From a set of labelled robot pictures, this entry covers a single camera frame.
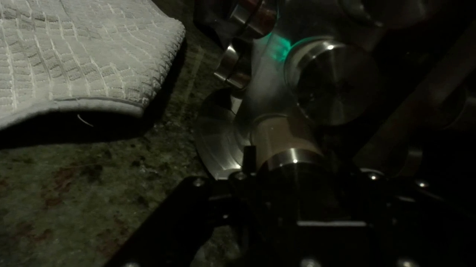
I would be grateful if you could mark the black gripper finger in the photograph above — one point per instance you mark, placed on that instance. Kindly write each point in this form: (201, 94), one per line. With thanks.
(174, 232)

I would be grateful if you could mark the white waffle dish towel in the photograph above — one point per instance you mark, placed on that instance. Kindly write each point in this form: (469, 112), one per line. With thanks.
(82, 56)

